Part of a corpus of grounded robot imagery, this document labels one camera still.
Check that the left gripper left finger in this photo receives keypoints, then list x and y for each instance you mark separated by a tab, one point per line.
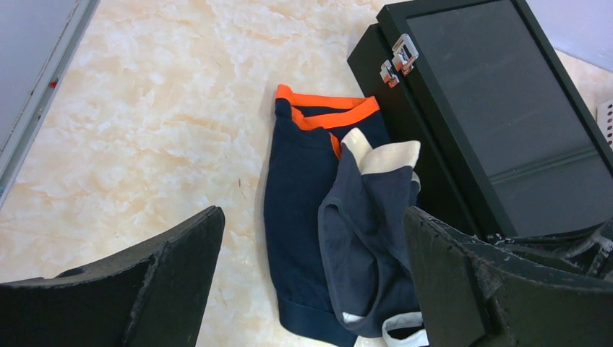
151	294

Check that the black underwear white trim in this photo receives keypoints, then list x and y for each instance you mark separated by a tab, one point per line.
405	330

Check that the dark blue underwear cream waistband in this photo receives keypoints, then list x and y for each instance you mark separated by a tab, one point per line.
360	227

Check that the white plastic basket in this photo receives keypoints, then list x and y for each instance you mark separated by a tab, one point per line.
604	120

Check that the black display case glass lid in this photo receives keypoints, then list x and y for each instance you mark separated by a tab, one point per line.
510	153

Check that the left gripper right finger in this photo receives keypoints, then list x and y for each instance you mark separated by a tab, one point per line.
541	291

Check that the navy underwear orange waistband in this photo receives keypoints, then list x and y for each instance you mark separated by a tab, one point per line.
303	163

